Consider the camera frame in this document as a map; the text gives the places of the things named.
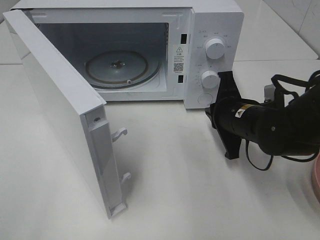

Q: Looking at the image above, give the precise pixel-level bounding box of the black camera cable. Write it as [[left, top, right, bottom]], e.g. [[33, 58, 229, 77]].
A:
[[243, 69, 320, 171]]

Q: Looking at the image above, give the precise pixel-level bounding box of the white warning sticker QR code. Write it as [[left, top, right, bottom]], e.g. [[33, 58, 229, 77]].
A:
[[172, 44, 187, 74]]

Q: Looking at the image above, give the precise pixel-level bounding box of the upper white power knob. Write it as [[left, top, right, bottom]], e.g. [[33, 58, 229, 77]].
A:
[[205, 37, 226, 60]]

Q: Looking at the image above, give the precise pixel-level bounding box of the pink round plate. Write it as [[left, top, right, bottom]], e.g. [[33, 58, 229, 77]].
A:
[[311, 155, 320, 202]]

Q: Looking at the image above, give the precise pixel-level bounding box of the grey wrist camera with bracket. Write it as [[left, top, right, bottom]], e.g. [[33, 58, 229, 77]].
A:
[[263, 84, 276, 105]]

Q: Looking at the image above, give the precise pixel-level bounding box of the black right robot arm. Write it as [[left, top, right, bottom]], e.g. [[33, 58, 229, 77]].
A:
[[205, 71, 320, 160]]

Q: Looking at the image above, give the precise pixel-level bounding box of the round white door button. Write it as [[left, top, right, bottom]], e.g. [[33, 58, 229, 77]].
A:
[[197, 93, 216, 108]]

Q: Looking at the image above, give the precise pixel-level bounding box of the white microwave oven body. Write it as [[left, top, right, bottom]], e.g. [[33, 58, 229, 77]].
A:
[[8, 0, 244, 109]]

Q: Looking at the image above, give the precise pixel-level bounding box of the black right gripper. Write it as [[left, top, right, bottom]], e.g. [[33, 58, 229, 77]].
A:
[[205, 70, 260, 160]]

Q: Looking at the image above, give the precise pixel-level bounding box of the white microwave door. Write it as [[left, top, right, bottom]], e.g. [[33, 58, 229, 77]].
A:
[[4, 9, 131, 218]]

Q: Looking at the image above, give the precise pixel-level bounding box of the lower white timer knob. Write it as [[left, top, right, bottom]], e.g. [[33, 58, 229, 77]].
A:
[[200, 70, 220, 89]]

